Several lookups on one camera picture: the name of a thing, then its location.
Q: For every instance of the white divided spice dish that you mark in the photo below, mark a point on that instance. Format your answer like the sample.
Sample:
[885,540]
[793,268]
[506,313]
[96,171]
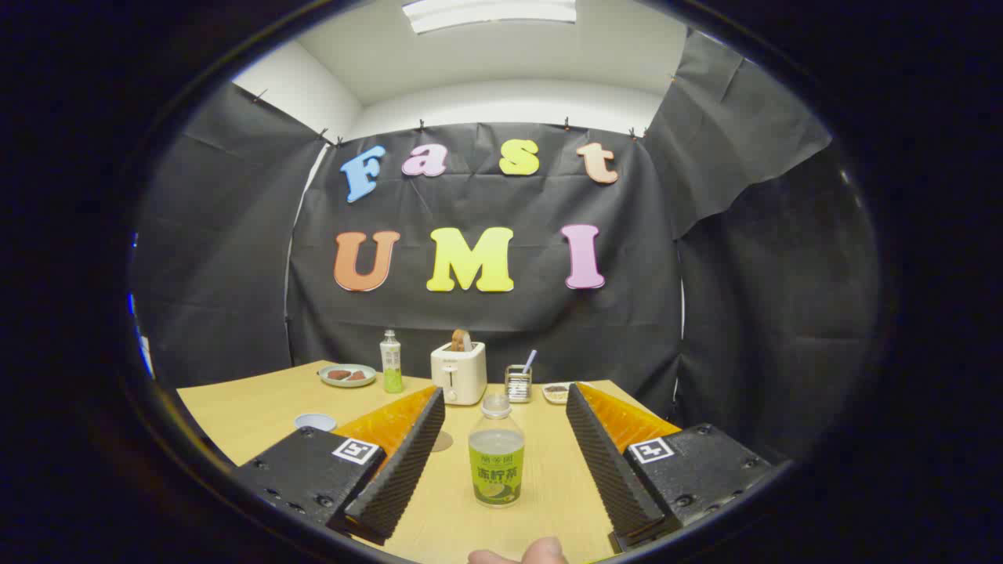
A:
[555,392]

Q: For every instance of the slim green drink bottle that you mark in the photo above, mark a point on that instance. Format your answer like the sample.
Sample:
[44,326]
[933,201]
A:
[392,364]

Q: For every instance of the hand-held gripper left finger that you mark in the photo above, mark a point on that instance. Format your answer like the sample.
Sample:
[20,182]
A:
[400,478]

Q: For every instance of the white toaster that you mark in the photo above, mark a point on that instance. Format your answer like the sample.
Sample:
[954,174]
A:
[462,376]

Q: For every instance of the pale green plate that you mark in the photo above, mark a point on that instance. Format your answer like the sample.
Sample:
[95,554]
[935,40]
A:
[347,384]

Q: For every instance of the round brown coaster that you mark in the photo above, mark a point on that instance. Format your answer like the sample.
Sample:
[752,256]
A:
[443,441]

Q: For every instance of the white cup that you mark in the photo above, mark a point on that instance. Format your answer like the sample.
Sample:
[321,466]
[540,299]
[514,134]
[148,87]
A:
[315,422]

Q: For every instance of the toast slice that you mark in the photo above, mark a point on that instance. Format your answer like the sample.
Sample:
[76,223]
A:
[461,340]

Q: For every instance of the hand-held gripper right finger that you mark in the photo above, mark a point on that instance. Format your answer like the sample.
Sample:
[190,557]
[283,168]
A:
[607,470]

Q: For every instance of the juice bottle with green label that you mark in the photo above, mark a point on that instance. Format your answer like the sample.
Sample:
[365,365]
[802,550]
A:
[496,470]

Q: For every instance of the wooden table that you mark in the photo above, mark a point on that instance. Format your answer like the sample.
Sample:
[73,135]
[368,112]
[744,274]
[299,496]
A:
[258,407]

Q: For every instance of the ceiling light panel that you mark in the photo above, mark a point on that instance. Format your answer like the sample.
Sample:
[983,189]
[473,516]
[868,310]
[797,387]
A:
[490,12]

